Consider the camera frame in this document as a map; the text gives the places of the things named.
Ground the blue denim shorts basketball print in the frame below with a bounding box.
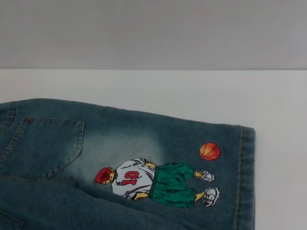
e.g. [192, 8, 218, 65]
[0, 97, 256, 230]

